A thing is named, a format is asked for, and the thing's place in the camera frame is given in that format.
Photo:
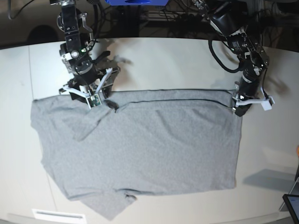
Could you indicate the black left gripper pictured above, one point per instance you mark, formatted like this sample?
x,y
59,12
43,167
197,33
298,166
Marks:
x,y
246,96

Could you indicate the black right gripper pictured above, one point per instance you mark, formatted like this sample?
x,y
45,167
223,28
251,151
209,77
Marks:
x,y
91,84

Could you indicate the grey T-shirt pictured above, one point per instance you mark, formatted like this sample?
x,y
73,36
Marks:
x,y
150,143

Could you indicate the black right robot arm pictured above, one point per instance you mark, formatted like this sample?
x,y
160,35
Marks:
x,y
89,84

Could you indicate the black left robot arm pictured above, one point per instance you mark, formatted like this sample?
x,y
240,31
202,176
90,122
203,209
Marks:
x,y
231,23

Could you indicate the grey laptop stand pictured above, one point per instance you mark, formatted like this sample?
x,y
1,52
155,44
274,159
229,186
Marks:
x,y
293,191

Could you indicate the black tablet screen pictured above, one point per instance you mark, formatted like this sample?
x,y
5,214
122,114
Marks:
x,y
292,203

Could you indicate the white power strip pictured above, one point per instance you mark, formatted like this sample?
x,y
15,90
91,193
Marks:
x,y
169,16

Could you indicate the white label strip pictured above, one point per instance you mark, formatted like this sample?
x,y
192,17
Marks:
x,y
57,216

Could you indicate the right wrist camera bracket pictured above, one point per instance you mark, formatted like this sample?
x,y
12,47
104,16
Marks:
x,y
93,95

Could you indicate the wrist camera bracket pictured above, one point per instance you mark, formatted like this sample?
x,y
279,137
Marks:
x,y
267,101
93,95

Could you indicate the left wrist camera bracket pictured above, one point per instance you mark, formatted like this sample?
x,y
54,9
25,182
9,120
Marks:
x,y
267,101

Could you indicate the blue plastic mount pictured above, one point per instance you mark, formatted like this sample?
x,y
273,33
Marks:
x,y
137,2

